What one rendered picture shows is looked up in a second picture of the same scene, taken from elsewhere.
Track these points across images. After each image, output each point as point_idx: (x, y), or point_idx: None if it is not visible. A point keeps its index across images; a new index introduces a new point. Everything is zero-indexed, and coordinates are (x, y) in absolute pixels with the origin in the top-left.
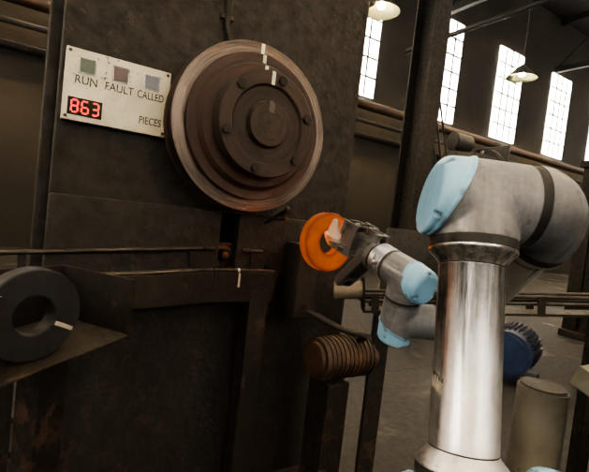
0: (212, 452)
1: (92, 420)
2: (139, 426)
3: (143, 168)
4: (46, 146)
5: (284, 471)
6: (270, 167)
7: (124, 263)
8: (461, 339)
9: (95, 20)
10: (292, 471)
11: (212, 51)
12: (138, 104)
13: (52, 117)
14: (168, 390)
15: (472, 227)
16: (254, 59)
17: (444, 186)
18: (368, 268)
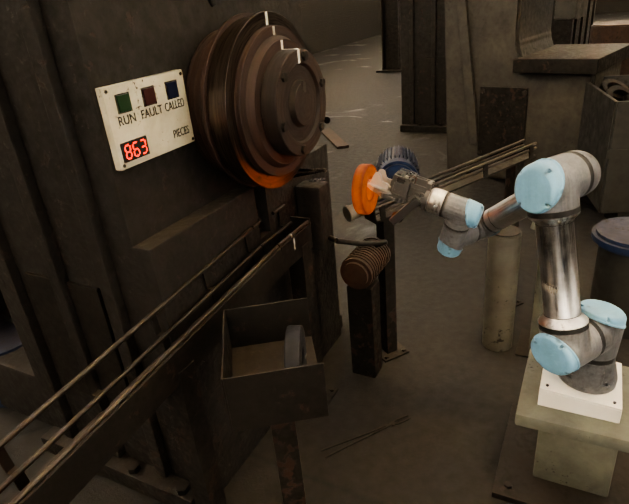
0: None
1: (225, 404)
2: None
3: (184, 179)
4: (90, 199)
5: (326, 359)
6: (309, 142)
7: (209, 276)
8: (564, 266)
9: (105, 41)
10: (331, 356)
11: (237, 44)
12: (168, 119)
13: (84, 165)
14: None
15: (566, 208)
16: (267, 35)
17: (552, 191)
18: (427, 210)
